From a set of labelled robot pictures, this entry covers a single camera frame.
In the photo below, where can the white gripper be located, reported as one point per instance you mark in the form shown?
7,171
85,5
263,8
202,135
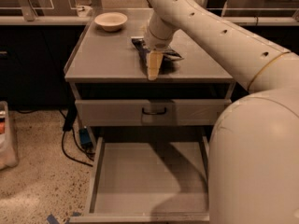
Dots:
154,41

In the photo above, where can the blue chip bag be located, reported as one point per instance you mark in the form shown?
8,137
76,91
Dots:
169,55

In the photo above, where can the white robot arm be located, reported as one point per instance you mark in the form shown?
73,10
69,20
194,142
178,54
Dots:
253,160

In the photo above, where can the grey drawer cabinet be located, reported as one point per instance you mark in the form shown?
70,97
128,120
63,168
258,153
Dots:
106,66

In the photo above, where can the closed grey drawer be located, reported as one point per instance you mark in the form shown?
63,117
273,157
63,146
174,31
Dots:
180,112

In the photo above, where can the open grey drawer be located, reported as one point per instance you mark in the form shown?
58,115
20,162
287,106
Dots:
146,183

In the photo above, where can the white bowl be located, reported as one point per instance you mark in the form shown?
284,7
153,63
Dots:
111,21

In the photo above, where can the blue power adapter box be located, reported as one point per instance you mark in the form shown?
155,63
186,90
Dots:
84,137

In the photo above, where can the translucent plastic bin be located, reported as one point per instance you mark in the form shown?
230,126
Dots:
8,139

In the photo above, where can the blue tape on floor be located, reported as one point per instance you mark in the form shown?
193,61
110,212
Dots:
51,219

